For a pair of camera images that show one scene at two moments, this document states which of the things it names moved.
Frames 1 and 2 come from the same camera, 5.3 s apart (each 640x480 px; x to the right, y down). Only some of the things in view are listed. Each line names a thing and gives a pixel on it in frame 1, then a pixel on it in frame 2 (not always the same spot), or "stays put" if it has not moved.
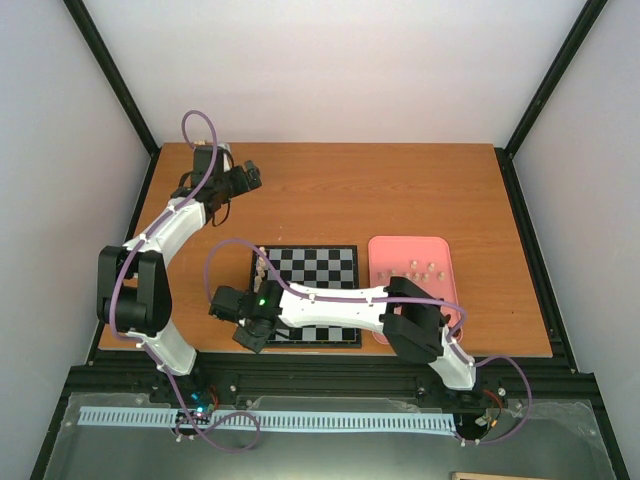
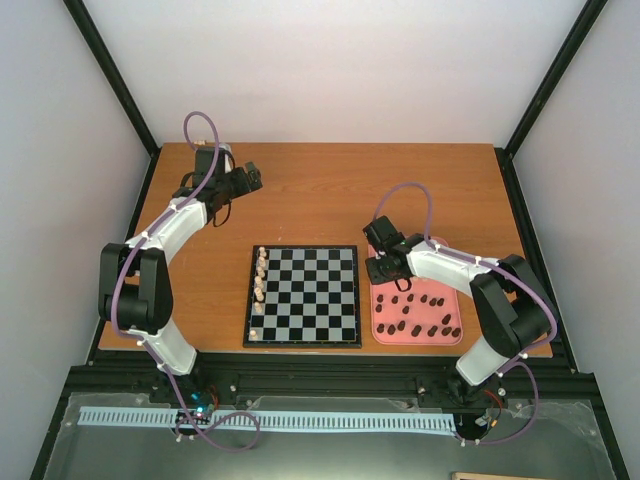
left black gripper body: [241, 187] stays put
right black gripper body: [256, 343] -> [383, 274]
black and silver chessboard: [315, 266] stays put
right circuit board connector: [486, 419] stays put
